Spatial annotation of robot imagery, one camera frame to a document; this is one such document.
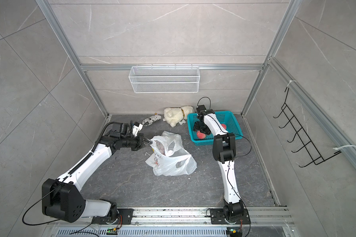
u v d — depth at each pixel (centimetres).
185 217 75
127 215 73
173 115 105
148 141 78
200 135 100
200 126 95
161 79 101
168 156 63
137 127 76
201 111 81
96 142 57
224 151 64
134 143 70
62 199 40
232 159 65
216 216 73
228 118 109
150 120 111
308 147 64
